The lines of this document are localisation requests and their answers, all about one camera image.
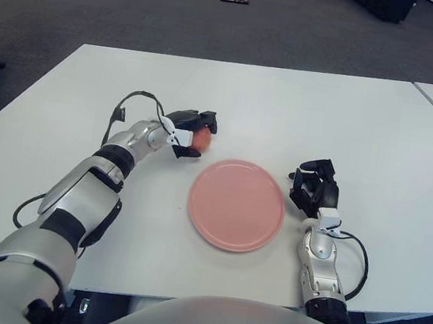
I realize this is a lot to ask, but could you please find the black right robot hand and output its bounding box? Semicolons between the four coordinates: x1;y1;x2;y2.
283;154;346;222

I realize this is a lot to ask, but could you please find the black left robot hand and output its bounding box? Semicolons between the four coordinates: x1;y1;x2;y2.
160;105;221;165

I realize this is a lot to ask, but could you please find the red yellow apple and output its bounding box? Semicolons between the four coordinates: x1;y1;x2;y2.
190;125;214;154

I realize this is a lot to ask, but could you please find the pink round plate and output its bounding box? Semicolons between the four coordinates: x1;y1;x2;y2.
181;153;292;259

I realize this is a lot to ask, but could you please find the large black case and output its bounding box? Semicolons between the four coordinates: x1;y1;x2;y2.
331;0;417;26

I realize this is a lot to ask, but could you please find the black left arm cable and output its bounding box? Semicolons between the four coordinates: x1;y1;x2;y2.
11;75;170;246

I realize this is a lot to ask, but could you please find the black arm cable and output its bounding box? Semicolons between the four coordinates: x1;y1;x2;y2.
325;229;374;304
11;75;170;246

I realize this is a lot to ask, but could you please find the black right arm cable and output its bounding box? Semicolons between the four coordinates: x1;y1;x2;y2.
325;229;374;304

